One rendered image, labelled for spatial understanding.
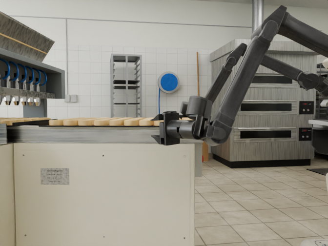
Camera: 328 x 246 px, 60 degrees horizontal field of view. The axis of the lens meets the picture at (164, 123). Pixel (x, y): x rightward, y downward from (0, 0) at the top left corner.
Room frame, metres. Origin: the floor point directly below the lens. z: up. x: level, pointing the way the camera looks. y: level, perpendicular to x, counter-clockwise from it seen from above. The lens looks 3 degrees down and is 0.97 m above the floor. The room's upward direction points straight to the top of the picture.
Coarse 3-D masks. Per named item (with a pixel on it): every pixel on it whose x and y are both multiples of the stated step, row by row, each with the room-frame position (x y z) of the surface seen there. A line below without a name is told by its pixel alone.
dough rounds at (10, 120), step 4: (0, 120) 1.13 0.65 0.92; (4, 120) 1.08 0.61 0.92; (8, 120) 1.08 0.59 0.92; (12, 120) 1.08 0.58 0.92; (16, 120) 1.13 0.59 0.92; (20, 120) 1.13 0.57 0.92; (24, 120) 1.19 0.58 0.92; (28, 120) 1.20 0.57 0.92; (32, 120) 1.25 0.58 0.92; (36, 120) 1.26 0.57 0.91; (8, 124) 1.06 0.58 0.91
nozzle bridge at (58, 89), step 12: (0, 48) 1.01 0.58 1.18; (12, 60) 1.14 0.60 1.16; (24, 60) 1.17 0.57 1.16; (0, 72) 1.15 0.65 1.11; (12, 72) 1.23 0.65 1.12; (24, 72) 1.33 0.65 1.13; (36, 72) 1.44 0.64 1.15; (48, 72) 1.52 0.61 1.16; (60, 72) 1.53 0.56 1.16; (12, 84) 1.23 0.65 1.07; (48, 84) 1.55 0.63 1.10; (60, 84) 1.55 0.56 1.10; (12, 96) 1.25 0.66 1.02; (24, 96) 1.25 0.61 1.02; (36, 96) 1.33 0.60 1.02; (48, 96) 1.46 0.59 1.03; (60, 96) 1.55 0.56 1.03; (24, 108) 1.57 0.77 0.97; (36, 108) 1.57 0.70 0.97
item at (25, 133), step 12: (12, 132) 1.08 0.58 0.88; (24, 132) 1.08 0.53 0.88; (36, 132) 1.08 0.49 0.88; (48, 132) 1.08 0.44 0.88; (60, 132) 1.07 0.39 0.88; (72, 132) 1.07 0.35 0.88; (84, 132) 1.07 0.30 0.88; (96, 132) 1.07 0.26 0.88; (108, 132) 1.07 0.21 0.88; (120, 132) 1.07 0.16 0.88; (132, 132) 1.06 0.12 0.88; (144, 132) 1.06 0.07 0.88; (156, 132) 1.06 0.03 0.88
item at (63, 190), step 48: (48, 144) 1.07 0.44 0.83; (96, 144) 1.06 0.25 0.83; (144, 144) 1.05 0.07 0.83; (192, 144) 1.05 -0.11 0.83; (48, 192) 1.06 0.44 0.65; (96, 192) 1.06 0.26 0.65; (144, 192) 1.05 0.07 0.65; (192, 192) 1.05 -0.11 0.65; (48, 240) 1.07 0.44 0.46; (96, 240) 1.06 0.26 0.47; (144, 240) 1.05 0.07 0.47; (192, 240) 1.05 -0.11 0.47
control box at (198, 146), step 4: (196, 144) 1.09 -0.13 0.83; (200, 144) 1.09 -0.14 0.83; (196, 148) 1.09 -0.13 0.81; (200, 148) 1.09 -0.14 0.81; (196, 152) 1.09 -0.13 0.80; (200, 152) 1.09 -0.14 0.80; (196, 156) 1.09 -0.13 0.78; (200, 156) 1.09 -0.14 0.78; (196, 160) 1.09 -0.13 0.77; (200, 160) 1.09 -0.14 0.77; (196, 164) 1.09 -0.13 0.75; (200, 164) 1.09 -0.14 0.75; (196, 168) 1.09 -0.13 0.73; (200, 168) 1.09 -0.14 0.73; (196, 172) 1.09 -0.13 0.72; (200, 172) 1.09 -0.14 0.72; (196, 176) 1.09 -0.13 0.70; (200, 176) 1.09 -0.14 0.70
